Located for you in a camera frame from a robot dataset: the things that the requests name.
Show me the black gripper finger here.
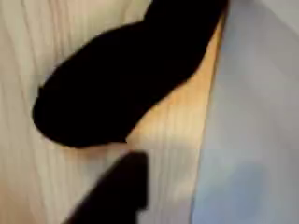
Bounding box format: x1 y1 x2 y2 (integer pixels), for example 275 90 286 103
61 150 150 224

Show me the black sock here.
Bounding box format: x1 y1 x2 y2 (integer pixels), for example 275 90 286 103
31 0 231 149

